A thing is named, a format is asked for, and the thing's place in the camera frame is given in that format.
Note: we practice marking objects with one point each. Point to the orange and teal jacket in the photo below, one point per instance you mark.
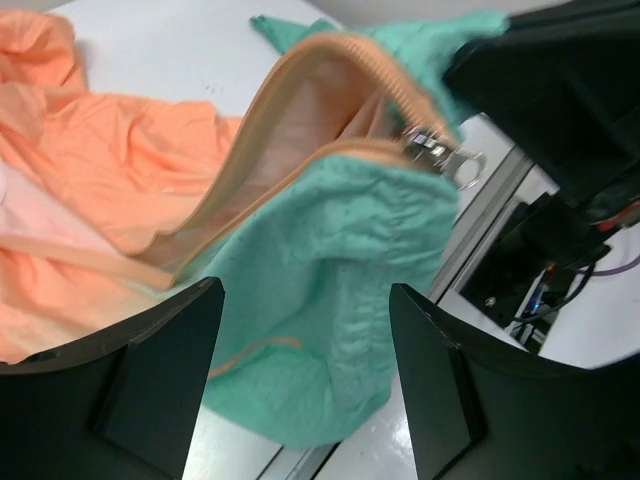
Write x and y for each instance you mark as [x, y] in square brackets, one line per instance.
[306, 208]

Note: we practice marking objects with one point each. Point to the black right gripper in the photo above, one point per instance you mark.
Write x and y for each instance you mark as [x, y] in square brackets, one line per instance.
[563, 84]

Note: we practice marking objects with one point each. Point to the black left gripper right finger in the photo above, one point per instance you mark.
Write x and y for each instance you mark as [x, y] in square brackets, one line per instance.
[480, 408]

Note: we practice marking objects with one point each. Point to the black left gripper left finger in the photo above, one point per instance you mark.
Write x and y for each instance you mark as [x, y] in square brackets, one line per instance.
[121, 403]

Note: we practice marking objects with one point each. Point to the silver zipper slider pull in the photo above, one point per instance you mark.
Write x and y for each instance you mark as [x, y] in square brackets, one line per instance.
[423, 145]

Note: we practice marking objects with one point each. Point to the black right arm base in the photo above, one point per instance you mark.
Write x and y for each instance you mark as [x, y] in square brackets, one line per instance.
[517, 292]

